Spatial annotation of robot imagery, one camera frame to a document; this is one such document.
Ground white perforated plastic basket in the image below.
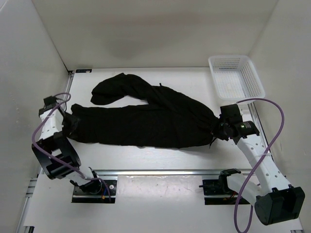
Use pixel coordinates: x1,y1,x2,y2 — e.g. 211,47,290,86
208,55,265,105

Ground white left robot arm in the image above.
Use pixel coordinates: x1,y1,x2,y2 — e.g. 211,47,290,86
32,95,103,195

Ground aluminium right side rail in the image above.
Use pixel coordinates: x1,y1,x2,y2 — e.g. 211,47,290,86
247,101,278,175

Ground aluminium rail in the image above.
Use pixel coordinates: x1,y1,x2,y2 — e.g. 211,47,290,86
92,168,277,178
36,70,75,175
247,101,278,175

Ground aluminium front rail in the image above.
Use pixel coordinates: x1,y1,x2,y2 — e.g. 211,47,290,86
92,168,277,178

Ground black trousers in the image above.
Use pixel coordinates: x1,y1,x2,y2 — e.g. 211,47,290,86
69,73,218,149

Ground aluminium left side rail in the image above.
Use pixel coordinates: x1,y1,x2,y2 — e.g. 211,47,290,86
36,70,75,175

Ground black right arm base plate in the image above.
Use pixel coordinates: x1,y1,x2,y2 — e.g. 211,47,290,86
199,179,238,205

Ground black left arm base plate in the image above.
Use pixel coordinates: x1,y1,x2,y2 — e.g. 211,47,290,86
71,176,118,204

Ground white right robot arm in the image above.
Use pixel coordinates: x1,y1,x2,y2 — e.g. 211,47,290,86
218,104,305,225

